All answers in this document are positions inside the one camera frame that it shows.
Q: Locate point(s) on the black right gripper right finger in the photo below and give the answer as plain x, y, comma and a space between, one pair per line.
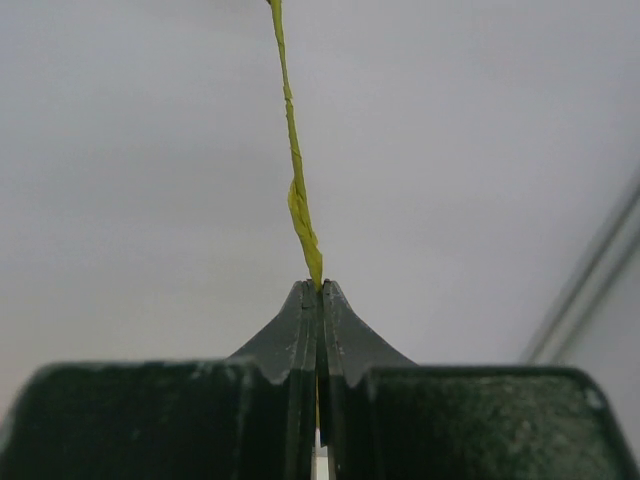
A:
383, 416

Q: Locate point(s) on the cream rose stem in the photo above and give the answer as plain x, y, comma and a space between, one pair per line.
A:
297, 199

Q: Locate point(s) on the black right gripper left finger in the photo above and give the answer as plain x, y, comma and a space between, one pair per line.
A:
248, 416

